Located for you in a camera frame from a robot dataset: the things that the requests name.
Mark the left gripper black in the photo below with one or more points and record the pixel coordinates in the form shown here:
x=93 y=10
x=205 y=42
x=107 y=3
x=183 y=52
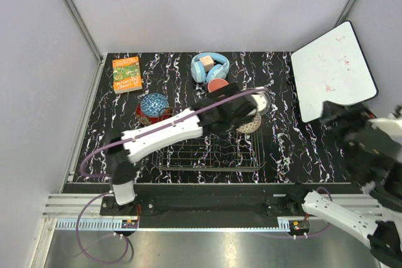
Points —
x=229 y=91

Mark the brown patterned ceramic bowl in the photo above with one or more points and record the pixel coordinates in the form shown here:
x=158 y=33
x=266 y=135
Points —
x=251 y=126

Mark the clear glass plate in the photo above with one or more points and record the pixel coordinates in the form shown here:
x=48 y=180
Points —
x=267 y=105

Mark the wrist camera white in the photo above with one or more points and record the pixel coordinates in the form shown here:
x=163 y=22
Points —
x=260 y=100
x=390 y=125

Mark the orange green book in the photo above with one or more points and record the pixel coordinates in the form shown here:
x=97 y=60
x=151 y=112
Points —
x=126 y=75

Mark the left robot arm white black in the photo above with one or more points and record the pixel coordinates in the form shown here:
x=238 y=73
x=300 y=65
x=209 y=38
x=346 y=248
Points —
x=125 y=151

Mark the wire dish rack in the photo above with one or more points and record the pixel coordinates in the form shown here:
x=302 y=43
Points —
x=231 y=152

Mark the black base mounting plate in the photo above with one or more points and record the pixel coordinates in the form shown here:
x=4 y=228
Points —
x=210 y=206

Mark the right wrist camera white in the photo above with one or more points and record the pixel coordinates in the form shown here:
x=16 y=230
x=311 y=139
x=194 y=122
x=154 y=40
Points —
x=390 y=125

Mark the blue patterned bowl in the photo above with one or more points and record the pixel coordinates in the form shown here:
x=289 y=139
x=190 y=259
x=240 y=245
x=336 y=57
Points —
x=153 y=105

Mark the white board black frame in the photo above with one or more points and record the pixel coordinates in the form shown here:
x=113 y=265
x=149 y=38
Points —
x=332 y=68

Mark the small pink cube box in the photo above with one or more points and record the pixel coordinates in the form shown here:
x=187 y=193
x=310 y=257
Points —
x=207 y=62

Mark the pink plastic cup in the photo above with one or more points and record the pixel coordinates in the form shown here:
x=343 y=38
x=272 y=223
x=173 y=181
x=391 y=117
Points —
x=216 y=84

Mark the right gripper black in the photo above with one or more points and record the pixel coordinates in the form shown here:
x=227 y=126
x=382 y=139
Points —
x=345 y=115

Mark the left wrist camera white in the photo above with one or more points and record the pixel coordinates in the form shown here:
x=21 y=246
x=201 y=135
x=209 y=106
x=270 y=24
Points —
x=260 y=100

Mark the light blue headphones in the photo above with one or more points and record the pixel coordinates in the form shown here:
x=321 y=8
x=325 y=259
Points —
x=220 y=69

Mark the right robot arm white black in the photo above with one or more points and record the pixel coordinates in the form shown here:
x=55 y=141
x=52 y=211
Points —
x=371 y=161

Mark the red floral lacquer bowl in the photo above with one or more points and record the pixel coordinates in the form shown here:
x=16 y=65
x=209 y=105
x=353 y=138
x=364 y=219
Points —
x=146 y=120

